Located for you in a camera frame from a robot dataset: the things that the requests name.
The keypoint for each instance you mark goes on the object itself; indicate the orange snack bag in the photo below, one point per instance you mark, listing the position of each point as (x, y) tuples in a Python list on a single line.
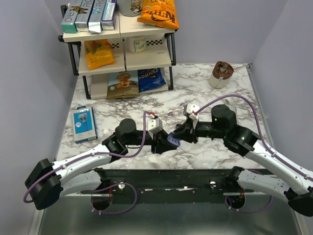
[(98, 53)]

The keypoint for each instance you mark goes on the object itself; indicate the white patterned mug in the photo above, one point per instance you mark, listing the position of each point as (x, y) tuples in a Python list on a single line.
[(136, 44)]

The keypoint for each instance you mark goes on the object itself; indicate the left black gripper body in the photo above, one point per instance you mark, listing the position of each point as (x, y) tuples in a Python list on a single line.
[(153, 143)]

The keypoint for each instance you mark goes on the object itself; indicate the brown-topped white cup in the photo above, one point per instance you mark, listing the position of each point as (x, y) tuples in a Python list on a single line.
[(221, 75)]

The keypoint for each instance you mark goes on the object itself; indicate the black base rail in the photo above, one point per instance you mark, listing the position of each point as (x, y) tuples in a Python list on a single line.
[(168, 186)]

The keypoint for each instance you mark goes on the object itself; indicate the brown chips bag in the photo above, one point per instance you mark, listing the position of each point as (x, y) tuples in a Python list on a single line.
[(123, 85)]

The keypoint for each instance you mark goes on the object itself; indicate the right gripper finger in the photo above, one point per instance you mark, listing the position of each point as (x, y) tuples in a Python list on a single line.
[(184, 136), (182, 129)]

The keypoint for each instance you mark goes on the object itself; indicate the blue-purple earbud charging case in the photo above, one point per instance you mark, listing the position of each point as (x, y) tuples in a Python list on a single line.
[(173, 140)]

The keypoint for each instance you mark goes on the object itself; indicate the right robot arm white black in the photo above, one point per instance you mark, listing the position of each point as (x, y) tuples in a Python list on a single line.
[(292, 183)]

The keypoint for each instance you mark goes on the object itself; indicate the teal toothpaste box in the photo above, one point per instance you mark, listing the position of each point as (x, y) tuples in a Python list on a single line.
[(68, 22)]

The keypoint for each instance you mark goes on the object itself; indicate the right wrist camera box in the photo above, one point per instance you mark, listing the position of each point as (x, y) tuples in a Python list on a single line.
[(190, 111)]

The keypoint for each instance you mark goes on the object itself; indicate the orange kettle chips bag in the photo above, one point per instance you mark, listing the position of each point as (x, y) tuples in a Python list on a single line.
[(161, 13)]

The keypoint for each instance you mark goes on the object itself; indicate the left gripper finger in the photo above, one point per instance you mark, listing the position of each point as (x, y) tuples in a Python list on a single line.
[(162, 135), (164, 146)]

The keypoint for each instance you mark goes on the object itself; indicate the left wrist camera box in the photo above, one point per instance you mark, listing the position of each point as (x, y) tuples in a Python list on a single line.
[(154, 126)]

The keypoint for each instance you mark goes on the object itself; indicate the beige black shelf rack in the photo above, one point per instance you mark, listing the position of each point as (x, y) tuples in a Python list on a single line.
[(160, 52)]

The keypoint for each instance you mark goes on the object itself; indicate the purple white toothpaste box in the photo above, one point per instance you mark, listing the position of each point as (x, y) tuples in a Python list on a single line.
[(108, 20)]

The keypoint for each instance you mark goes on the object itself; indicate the grey cartoon mug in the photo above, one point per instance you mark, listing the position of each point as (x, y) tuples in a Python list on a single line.
[(130, 8)]

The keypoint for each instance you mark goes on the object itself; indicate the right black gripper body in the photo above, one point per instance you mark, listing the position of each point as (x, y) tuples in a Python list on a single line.
[(192, 131)]

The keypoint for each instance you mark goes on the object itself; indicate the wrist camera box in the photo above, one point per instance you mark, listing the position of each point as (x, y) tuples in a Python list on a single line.
[(154, 126), (190, 111)]

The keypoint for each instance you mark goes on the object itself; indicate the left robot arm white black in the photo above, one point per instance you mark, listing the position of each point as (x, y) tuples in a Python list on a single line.
[(48, 181)]

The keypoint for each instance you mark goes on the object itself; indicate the blue razor package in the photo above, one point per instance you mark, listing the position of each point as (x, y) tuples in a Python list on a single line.
[(84, 124)]

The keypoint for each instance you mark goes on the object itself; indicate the blue doritos bag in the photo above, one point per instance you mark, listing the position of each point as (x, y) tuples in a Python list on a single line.
[(150, 79)]

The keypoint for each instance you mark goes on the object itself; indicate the blue silver toothpaste box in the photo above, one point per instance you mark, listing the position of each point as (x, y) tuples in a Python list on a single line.
[(94, 23)]

